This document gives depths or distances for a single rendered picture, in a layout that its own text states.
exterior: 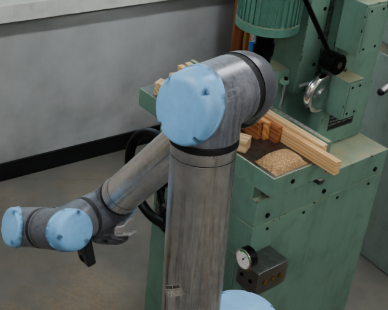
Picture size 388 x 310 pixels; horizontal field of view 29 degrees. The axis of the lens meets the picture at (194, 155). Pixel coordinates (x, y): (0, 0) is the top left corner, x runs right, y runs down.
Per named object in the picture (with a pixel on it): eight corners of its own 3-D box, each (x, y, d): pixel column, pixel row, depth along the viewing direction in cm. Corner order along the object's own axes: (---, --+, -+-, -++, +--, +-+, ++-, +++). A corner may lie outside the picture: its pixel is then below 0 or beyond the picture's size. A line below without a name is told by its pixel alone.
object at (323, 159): (176, 76, 242) (177, 65, 240) (181, 75, 244) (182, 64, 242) (334, 175, 200) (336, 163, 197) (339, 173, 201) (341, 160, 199)
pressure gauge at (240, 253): (232, 267, 208) (236, 243, 204) (242, 262, 210) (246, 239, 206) (247, 280, 204) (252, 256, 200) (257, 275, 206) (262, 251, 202)
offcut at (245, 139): (250, 147, 208) (252, 135, 206) (245, 153, 205) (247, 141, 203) (235, 143, 209) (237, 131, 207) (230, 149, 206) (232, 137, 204)
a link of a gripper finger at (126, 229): (149, 221, 190) (121, 221, 183) (141, 240, 191) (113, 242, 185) (141, 214, 192) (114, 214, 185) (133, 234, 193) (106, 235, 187)
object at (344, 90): (316, 107, 220) (324, 70, 214) (332, 102, 224) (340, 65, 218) (341, 121, 214) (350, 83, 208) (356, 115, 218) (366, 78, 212)
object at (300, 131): (183, 76, 243) (185, 62, 240) (188, 75, 244) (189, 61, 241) (319, 162, 205) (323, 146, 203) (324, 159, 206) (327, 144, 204)
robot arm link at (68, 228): (95, 198, 161) (60, 197, 169) (53, 218, 153) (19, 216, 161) (106, 238, 163) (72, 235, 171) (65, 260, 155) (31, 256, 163)
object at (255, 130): (214, 112, 223) (216, 96, 221) (218, 111, 225) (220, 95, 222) (256, 139, 212) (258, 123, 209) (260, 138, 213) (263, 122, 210)
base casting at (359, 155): (156, 156, 235) (158, 131, 231) (284, 114, 269) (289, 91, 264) (253, 230, 207) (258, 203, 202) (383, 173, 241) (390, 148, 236)
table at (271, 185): (112, 111, 230) (113, 93, 227) (189, 90, 248) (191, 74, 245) (245, 210, 192) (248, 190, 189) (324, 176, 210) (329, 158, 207)
